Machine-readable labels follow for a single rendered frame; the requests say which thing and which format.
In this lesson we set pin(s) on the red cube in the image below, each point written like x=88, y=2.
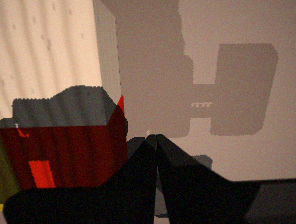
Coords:
x=67, y=156

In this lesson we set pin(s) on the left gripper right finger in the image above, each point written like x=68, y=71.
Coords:
x=190, y=201

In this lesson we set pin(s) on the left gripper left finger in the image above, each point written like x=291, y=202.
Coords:
x=127, y=197

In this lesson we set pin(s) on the yellow cube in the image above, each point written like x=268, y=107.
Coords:
x=8, y=182

